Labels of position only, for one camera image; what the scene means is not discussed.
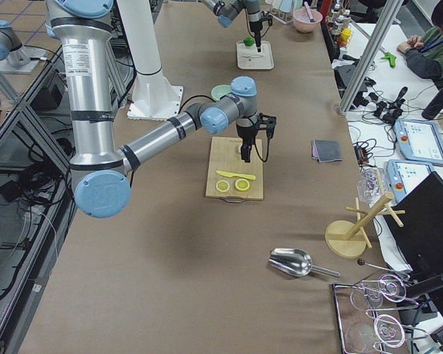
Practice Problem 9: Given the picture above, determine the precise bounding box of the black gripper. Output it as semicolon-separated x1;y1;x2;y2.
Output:
250;22;263;52
238;127;257;163

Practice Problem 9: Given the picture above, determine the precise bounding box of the black monitor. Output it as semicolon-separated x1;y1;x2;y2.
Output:
382;171;443;333

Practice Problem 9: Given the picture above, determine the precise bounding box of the metal scoop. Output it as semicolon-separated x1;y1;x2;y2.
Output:
269;248;341;277

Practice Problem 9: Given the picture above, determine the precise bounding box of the wooden mug tree stand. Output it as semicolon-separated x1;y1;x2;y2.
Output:
324;173;406;258

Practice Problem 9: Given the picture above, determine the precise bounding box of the far teach pendant tablet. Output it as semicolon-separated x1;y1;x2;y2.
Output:
394;118;443;166

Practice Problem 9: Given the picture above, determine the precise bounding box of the upper lemon half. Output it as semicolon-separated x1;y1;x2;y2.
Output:
234;178;250;192

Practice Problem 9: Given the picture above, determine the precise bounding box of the green lime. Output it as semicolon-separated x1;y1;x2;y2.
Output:
243;37;255;46

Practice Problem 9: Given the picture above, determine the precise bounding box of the aluminium frame post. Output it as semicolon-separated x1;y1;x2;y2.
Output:
338;0;402;116

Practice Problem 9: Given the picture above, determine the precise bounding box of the grey folded cloth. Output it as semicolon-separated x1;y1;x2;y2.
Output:
312;139;342;162

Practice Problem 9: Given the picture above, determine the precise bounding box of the lower lemon slice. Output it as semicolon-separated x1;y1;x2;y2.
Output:
215;180;230;192

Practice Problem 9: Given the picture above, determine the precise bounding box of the teach pendant tablet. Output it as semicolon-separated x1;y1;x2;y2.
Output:
386;159;434;203
394;118;443;166

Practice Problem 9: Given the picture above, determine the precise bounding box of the wire glass rack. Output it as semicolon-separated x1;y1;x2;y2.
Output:
332;273;443;353

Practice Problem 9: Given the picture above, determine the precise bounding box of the pink bowl with ice cubes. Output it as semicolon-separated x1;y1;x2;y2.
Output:
292;8;323;33

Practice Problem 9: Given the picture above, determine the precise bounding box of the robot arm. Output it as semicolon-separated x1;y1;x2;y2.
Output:
201;0;272;52
47;1;259;218

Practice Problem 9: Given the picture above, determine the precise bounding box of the bamboo cutting board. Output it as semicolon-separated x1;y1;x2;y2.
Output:
205;136;264;201

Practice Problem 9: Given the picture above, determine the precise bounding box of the seated person in green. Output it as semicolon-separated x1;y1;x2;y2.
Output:
397;0;443;89

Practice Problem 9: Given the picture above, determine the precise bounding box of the black water bottle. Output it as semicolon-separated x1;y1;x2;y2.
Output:
422;88;443;120

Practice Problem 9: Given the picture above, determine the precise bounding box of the mint green bowl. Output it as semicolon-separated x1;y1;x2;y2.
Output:
210;84;231;101

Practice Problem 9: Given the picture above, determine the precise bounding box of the yellow plastic knife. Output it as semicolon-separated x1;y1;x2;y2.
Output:
216;170;256;181

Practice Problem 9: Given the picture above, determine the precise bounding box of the near teach pendant tablet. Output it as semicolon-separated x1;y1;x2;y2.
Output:
386;159;434;203

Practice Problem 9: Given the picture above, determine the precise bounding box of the beige rabbit print tray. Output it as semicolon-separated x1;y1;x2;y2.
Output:
236;41;274;70

